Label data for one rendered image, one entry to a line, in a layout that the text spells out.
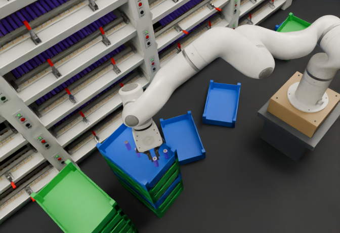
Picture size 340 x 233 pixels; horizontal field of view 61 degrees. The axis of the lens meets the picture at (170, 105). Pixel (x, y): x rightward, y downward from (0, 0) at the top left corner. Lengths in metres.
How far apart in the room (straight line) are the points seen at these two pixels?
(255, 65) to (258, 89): 1.07
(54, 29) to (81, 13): 0.13
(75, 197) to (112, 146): 0.27
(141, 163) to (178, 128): 0.59
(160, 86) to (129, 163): 0.49
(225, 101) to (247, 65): 0.99
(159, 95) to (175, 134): 0.90
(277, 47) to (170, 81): 0.41
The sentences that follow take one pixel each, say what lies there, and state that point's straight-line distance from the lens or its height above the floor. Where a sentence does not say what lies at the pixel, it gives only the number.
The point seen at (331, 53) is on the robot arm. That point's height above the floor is 0.74.
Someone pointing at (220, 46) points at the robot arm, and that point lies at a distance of 0.94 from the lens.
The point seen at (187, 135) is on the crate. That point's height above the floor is 0.00.
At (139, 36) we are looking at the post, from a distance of 1.50.
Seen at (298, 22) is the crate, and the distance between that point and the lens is 2.43.
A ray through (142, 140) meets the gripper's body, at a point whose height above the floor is 0.63.
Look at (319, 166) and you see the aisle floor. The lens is 1.84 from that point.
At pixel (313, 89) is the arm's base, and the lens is 1.45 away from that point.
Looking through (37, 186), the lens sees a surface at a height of 0.10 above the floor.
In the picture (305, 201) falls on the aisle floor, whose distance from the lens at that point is 1.74.
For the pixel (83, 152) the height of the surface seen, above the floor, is 0.10.
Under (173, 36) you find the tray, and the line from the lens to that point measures 1.69.
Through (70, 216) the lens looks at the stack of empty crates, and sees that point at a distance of 1.33.
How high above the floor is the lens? 1.58
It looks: 53 degrees down
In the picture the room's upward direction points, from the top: 10 degrees counter-clockwise
